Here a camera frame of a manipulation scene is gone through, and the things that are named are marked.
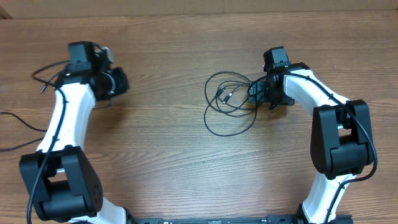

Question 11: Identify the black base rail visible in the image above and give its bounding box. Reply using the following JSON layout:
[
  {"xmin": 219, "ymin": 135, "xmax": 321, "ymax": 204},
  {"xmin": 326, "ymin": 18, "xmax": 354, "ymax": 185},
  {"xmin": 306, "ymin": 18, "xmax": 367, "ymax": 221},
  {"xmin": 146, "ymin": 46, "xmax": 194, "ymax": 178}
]
[{"xmin": 124, "ymin": 213, "xmax": 353, "ymax": 224}]

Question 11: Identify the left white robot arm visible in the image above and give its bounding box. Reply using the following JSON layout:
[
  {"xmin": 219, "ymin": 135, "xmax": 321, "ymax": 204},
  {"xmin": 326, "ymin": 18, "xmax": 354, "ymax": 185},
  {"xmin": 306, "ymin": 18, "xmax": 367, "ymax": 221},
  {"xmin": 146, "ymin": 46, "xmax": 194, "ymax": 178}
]
[{"xmin": 19, "ymin": 41, "xmax": 135, "ymax": 223}]

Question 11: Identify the thin black USB cable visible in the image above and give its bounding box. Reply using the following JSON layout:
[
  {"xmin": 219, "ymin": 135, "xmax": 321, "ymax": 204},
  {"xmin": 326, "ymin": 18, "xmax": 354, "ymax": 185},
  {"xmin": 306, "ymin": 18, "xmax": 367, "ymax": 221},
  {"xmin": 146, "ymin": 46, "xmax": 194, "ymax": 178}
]
[{"xmin": 0, "ymin": 60, "xmax": 71, "ymax": 153}]

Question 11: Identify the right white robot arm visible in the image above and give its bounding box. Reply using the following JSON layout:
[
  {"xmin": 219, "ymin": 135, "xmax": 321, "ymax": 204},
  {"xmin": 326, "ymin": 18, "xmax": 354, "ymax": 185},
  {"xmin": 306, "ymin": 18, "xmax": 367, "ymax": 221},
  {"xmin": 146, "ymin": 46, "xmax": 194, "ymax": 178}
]
[{"xmin": 248, "ymin": 47, "xmax": 377, "ymax": 223}]

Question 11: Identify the thick black USB cable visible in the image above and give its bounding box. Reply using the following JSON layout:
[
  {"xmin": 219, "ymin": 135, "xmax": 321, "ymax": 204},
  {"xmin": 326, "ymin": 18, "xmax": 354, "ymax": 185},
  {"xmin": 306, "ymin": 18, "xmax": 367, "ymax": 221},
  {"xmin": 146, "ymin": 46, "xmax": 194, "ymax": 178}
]
[{"xmin": 203, "ymin": 71, "xmax": 262, "ymax": 138}]

